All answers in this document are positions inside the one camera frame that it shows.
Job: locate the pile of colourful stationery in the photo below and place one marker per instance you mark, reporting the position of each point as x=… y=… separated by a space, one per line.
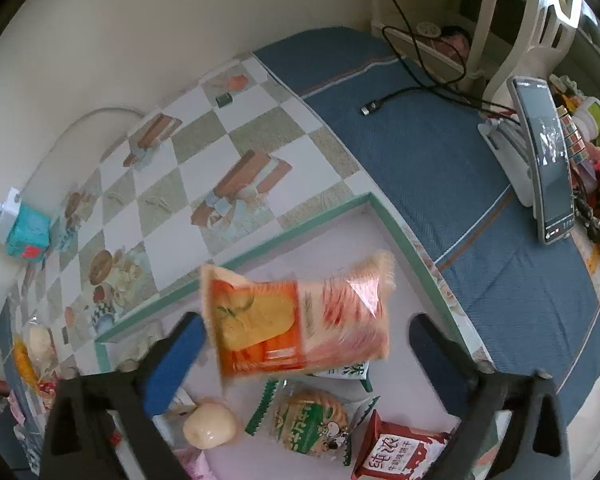
x=595 y=160

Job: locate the red brown biscuit packet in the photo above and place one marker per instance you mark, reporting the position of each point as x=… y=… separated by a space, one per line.
x=400 y=452

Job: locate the teal toy box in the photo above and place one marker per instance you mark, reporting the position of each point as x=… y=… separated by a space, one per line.
x=27 y=230

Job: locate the orange cracker packet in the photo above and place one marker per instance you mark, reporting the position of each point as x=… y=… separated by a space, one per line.
x=290 y=320

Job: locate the small pink candy wrapper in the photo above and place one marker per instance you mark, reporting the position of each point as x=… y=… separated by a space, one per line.
x=16 y=404

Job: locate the teal shallow cardboard box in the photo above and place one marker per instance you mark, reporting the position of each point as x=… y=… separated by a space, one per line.
x=340 y=240

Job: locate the round cream bun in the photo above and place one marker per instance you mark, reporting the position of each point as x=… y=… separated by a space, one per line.
x=210 y=422

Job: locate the pink cake packet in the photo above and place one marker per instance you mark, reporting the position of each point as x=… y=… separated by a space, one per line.
x=195 y=467

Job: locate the yellow cake packet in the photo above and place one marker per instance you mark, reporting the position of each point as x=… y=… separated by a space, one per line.
x=22 y=365

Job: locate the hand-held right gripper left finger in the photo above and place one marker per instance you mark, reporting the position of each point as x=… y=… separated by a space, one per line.
x=172 y=367

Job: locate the green white snack packet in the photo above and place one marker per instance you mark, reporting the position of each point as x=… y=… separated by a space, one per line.
x=347 y=372

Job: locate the checkered printed tablecloth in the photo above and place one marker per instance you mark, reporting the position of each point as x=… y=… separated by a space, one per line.
x=205 y=125

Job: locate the green round cookie packet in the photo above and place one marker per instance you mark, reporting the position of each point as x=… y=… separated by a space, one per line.
x=305 y=417

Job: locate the blue cloth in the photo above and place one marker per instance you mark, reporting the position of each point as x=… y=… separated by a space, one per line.
x=430 y=160

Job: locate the white power strip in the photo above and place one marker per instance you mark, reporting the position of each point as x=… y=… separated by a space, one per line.
x=10 y=205

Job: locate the white lattice chair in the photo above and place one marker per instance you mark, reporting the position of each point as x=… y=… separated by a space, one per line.
x=486 y=20

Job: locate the black smartphone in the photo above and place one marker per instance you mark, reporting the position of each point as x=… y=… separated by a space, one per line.
x=550 y=170

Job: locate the clear packet with cream bun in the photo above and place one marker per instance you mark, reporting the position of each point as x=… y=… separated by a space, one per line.
x=40 y=345

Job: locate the white phone stand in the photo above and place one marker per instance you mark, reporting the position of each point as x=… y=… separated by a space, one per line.
x=510 y=160

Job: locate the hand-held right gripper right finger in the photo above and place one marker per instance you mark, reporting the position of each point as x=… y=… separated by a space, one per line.
x=432 y=355

